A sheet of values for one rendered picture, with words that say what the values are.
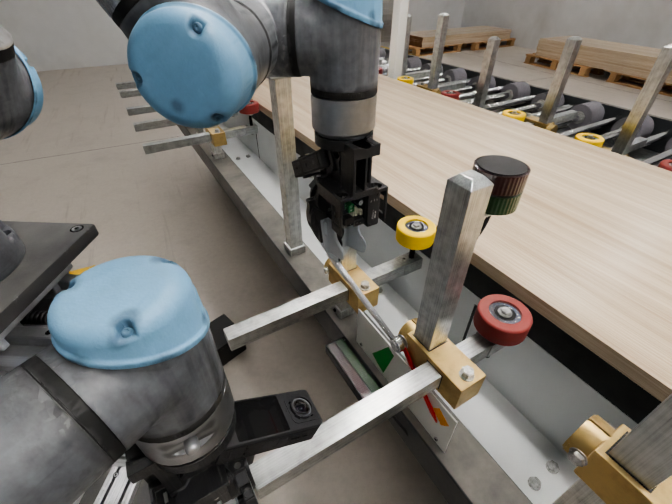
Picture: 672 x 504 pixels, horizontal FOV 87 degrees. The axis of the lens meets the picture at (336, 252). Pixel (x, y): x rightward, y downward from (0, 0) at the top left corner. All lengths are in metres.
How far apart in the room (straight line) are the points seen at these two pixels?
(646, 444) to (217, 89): 0.43
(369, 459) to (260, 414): 1.06
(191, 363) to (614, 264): 0.73
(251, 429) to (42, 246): 0.37
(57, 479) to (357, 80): 0.37
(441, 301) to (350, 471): 0.99
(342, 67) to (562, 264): 0.54
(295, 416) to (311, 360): 1.22
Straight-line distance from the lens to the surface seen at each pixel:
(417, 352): 0.59
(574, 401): 0.76
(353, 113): 0.41
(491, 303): 0.62
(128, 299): 0.22
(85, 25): 7.99
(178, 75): 0.27
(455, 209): 0.42
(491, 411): 0.85
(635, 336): 0.69
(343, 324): 0.81
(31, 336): 0.54
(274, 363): 1.62
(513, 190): 0.44
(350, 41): 0.39
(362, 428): 0.52
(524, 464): 0.82
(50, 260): 0.56
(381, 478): 1.40
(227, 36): 0.27
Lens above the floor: 1.32
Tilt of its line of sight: 38 degrees down
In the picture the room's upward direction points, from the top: straight up
